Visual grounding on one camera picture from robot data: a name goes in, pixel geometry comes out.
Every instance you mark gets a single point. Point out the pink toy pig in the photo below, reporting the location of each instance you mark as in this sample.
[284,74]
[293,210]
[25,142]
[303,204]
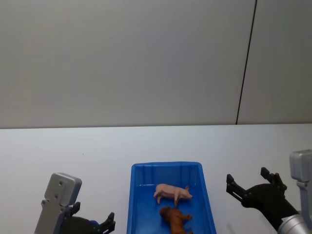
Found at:
[170,191]

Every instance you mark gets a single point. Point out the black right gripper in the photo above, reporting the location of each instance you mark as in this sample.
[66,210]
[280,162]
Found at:
[268,200]

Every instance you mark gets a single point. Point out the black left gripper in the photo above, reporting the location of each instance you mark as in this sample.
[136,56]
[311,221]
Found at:
[78,226]

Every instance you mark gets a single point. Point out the brown toy animal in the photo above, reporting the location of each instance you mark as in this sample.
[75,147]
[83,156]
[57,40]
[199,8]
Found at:
[176,218]

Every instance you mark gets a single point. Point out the blue plastic tray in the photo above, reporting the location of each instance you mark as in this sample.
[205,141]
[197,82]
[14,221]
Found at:
[143,209]

